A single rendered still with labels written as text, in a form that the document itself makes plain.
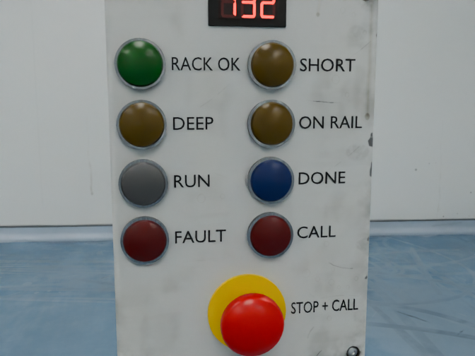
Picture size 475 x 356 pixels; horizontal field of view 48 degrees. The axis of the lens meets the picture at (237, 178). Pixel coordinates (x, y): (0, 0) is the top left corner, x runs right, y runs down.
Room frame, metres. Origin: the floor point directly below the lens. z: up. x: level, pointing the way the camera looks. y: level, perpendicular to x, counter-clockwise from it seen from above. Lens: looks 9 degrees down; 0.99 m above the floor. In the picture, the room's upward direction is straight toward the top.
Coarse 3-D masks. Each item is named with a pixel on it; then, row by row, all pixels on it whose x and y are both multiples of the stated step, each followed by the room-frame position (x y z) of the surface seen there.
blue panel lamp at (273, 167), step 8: (272, 160) 0.33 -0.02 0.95; (256, 168) 0.33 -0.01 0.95; (264, 168) 0.33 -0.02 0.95; (272, 168) 0.33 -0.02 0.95; (280, 168) 0.33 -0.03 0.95; (256, 176) 0.33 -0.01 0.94; (264, 176) 0.33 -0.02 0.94; (272, 176) 0.33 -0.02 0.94; (280, 176) 0.33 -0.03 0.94; (288, 176) 0.33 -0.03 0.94; (256, 184) 0.33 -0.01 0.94; (264, 184) 0.33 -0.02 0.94; (272, 184) 0.33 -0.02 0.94; (280, 184) 0.33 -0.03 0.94; (288, 184) 0.33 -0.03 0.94; (256, 192) 0.33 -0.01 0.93; (264, 192) 0.33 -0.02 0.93; (272, 192) 0.33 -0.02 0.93; (280, 192) 0.33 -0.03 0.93; (264, 200) 0.33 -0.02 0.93; (272, 200) 0.33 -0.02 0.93
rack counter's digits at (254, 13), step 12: (228, 0) 0.33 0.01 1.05; (240, 0) 0.33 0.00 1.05; (252, 0) 0.33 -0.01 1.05; (264, 0) 0.33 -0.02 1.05; (276, 0) 0.34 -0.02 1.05; (228, 12) 0.33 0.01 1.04; (240, 12) 0.33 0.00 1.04; (252, 12) 0.33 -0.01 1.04; (264, 12) 0.33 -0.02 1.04; (276, 12) 0.34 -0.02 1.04
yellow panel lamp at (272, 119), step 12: (264, 108) 0.33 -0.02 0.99; (276, 108) 0.33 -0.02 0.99; (252, 120) 0.33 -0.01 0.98; (264, 120) 0.33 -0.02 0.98; (276, 120) 0.33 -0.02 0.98; (288, 120) 0.33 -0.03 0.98; (252, 132) 0.33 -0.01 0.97; (264, 132) 0.33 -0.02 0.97; (276, 132) 0.33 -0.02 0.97; (288, 132) 0.33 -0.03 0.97; (276, 144) 0.33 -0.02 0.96
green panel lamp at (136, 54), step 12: (132, 48) 0.32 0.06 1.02; (144, 48) 0.32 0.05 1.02; (156, 48) 0.32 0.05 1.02; (120, 60) 0.32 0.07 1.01; (132, 60) 0.32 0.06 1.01; (144, 60) 0.32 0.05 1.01; (156, 60) 0.32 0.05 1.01; (120, 72) 0.32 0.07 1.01; (132, 72) 0.32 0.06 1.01; (144, 72) 0.32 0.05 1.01; (156, 72) 0.32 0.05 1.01; (132, 84) 0.32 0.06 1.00; (144, 84) 0.32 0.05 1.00
